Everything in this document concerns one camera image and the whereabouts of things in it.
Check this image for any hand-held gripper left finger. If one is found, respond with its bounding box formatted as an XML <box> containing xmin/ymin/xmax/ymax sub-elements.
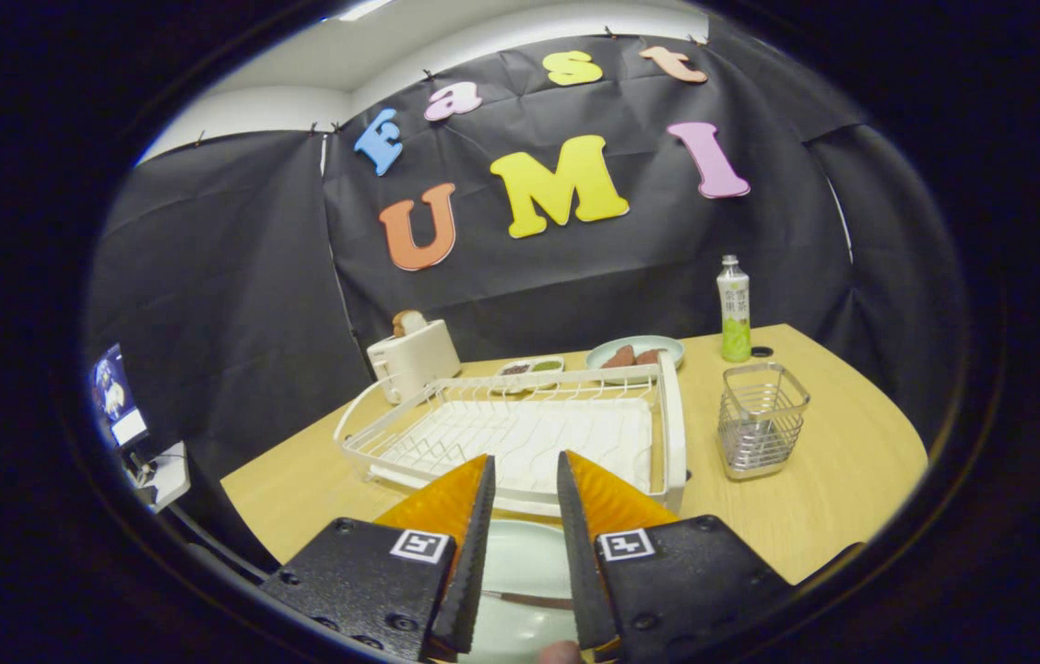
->
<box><xmin>259</xmin><ymin>453</ymin><xmax>497</xmax><ymax>662</ymax></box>

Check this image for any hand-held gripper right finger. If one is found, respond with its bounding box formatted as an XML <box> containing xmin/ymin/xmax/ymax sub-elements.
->
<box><xmin>556</xmin><ymin>449</ymin><xmax>796</xmax><ymax>663</ymax></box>

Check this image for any pale green plate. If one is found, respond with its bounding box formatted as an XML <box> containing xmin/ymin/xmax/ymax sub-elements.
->
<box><xmin>460</xmin><ymin>518</ymin><xmax>587</xmax><ymax>664</ymax></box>

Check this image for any brown handled spoon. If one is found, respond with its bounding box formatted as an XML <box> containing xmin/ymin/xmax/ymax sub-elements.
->
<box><xmin>481</xmin><ymin>590</ymin><xmax>573</xmax><ymax>610</ymax></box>

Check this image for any white wire dish rack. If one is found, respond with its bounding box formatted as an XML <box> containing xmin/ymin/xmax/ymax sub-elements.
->
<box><xmin>334</xmin><ymin>352</ymin><xmax>689</xmax><ymax>517</ymax></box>

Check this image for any metal wire basket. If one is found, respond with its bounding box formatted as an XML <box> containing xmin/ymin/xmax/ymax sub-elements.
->
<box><xmin>718</xmin><ymin>362</ymin><xmax>811</xmax><ymax>481</ymax></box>

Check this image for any white divided sauce dish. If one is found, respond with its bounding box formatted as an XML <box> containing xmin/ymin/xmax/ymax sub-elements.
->
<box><xmin>494</xmin><ymin>356</ymin><xmax>566</xmax><ymax>395</ymax></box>

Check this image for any small plate with meat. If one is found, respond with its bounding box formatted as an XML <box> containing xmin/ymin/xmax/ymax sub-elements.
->
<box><xmin>585</xmin><ymin>335</ymin><xmax>686</xmax><ymax>385</ymax></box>

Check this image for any white toaster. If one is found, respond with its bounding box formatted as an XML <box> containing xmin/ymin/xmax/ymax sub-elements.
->
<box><xmin>366</xmin><ymin>319</ymin><xmax>463</xmax><ymax>406</ymax></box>

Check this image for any green tea bottle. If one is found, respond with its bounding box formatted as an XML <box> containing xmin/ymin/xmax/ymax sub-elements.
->
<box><xmin>716</xmin><ymin>255</ymin><xmax>752</xmax><ymax>363</ymax></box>

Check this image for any white side table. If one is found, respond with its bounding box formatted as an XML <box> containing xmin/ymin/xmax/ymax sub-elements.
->
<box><xmin>122</xmin><ymin>441</ymin><xmax>192</xmax><ymax>514</ymax></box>

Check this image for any computer monitor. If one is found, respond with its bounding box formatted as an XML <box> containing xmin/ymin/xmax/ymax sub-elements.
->
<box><xmin>91</xmin><ymin>343</ymin><xmax>150</xmax><ymax>450</ymax></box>

